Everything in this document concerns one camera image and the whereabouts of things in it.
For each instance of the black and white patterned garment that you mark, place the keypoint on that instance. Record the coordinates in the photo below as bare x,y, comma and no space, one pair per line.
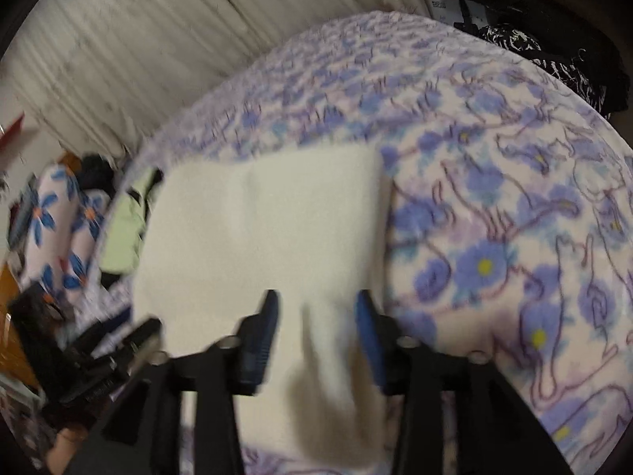
554,59

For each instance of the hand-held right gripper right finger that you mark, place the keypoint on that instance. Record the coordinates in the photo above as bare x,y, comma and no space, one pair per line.
371,344

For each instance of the black cloth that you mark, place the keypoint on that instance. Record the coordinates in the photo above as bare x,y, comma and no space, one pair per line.
99,170

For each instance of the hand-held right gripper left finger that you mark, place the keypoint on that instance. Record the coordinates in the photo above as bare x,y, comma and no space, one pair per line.
262,341

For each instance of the white fuzzy cardigan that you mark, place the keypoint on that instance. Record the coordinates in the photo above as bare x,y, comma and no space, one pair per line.
257,227

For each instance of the white pillow with blue flowers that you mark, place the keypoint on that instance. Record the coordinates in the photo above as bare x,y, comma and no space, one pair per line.
44,212
89,237

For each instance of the red object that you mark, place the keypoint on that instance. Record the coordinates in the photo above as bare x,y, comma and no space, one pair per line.
12,133

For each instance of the person's left hand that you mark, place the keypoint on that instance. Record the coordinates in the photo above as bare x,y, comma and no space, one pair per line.
69,448

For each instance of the pale patterned curtain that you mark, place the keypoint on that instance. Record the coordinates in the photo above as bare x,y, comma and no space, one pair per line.
148,39

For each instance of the green garment with black trim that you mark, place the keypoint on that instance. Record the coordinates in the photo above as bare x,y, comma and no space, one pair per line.
123,235

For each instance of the blue floral blanket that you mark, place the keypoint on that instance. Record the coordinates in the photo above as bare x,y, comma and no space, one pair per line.
494,217

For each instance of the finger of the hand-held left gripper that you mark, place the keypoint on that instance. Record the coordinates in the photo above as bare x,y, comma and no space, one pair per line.
106,376
131,334

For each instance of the white cardboard box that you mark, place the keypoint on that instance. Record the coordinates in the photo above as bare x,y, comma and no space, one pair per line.
450,10

